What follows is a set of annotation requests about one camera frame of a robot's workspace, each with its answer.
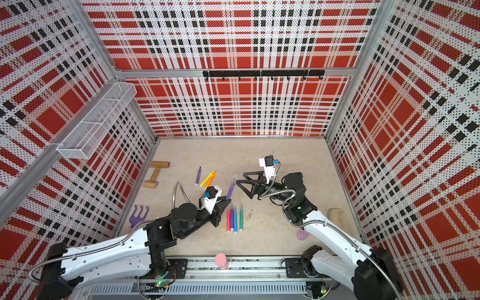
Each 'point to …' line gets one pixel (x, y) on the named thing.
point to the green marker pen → (241, 217)
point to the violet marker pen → (230, 189)
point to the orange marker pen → (209, 181)
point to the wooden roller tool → (152, 183)
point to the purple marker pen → (198, 177)
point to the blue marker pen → (235, 219)
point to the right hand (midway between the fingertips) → (242, 179)
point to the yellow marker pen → (207, 179)
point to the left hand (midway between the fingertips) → (230, 199)
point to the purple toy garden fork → (134, 220)
